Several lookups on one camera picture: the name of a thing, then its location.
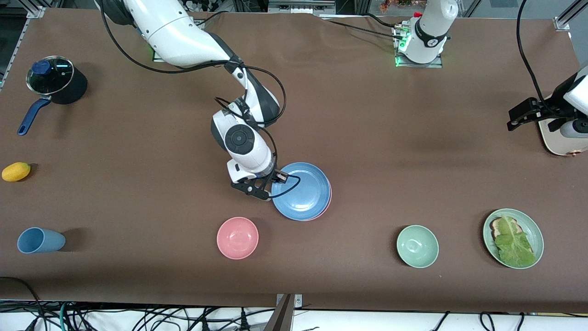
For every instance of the dark table post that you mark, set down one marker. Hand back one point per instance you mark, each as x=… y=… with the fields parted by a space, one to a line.
x=280 y=319

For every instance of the blue cup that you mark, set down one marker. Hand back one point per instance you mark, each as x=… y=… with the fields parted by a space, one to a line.
x=39 y=240

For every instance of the bread slice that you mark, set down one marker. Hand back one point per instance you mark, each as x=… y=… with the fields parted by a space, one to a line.
x=495 y=226

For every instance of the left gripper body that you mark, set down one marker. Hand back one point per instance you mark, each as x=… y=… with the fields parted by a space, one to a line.
x=541 y=109

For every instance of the aluminium frame profile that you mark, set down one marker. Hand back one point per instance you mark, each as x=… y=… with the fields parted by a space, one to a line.
x=569 y=16
x=36 y=10

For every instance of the metal table bracket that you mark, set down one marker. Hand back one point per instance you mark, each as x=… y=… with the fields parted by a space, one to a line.
x=298 y=299

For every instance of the green lettuce leaf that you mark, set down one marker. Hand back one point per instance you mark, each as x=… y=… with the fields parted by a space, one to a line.
x=514 y=243

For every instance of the blue plate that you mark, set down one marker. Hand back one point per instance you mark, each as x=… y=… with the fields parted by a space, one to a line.
x=305 y=195

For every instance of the yellow lemon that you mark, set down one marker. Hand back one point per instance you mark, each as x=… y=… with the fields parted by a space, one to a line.
x=16 y=171

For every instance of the colourful toy food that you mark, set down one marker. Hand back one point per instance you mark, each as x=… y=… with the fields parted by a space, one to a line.
x=395 y=4

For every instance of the green bowl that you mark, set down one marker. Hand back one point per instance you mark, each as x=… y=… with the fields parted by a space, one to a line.
x=417 y=246

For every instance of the green plate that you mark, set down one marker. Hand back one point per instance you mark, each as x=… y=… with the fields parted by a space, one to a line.
x=535 y=234

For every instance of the cream white toaster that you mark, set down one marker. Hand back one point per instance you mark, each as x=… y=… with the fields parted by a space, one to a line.
x=560 y=145

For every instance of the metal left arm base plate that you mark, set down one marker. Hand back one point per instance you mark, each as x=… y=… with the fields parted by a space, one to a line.
x=435 y=63

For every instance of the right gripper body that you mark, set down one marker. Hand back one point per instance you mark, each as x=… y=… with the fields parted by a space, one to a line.
x=269 y=177

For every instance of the grey metal box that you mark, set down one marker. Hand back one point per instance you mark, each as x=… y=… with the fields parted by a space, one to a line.
x=301 y=5

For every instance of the pink bowl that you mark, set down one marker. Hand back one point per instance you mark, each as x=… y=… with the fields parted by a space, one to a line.
x=237 y=238

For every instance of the pink plate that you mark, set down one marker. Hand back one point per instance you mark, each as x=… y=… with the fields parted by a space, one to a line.
x=330 y=198

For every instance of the glass pot lid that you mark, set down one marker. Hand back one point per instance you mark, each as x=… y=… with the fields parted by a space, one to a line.
x=53 y=73

